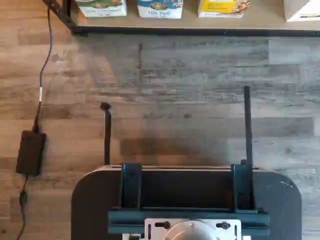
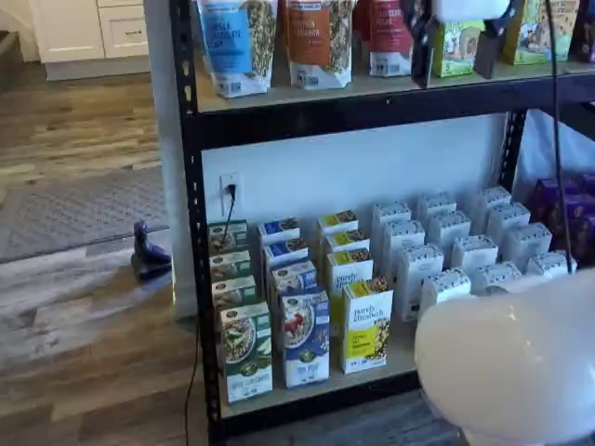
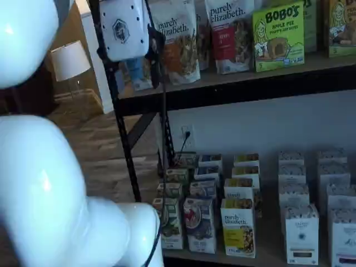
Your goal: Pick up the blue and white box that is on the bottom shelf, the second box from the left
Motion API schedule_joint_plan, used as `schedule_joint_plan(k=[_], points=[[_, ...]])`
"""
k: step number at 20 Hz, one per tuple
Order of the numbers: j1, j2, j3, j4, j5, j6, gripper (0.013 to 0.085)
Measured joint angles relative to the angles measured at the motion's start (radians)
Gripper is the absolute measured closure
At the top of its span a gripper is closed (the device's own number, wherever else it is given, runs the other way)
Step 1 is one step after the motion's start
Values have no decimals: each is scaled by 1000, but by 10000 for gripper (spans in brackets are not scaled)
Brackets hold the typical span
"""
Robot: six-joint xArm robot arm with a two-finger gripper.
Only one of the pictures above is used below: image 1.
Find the blue and white cereal box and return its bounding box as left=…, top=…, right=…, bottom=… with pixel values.
left=137, top=0, right=183, bottom=19

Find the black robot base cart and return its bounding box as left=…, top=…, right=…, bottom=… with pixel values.
left=71, top=164, right=303, bottom=240

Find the black metal shelf unit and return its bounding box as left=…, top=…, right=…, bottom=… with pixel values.
left=41, top=0, right=320, bottom=38

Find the green and white cereal box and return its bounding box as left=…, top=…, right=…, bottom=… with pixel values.
left=78, top=0, right=128, bottom=18

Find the yellow and white granola box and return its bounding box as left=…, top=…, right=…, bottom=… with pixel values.
left=198, top=0, right=251, bottom=18

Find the white box with patterned top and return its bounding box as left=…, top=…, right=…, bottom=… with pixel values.
left=283, top=0, right=320, bottom=23

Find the black rod with hooked tip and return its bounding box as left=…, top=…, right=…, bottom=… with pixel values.
left=99, top=101, right=112, bottom=166

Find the straight black rod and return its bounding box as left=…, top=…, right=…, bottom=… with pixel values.
left=243, top=86, right=253, bottom=163

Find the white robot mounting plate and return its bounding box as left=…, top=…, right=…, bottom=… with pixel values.
left=122, top=217, right=251, bottom=240

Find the black power adapter brick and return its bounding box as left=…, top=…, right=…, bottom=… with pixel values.
left=16, top=129, right=48, bottom=177

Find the blue metal clamp bracket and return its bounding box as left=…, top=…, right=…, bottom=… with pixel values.
left=120, top=163, right=143, bottom=210
left=230, top=159, right=255, bottom=211

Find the blue metal rail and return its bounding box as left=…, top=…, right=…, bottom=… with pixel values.
left=107, top=206, right=271, bottom=236

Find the black power cord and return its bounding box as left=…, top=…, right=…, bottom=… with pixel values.
left=32, top=6, right=55, bottom=133

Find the thin black adapter cable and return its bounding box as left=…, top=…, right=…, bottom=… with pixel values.
left=14, top=174, right=29, bottom=240

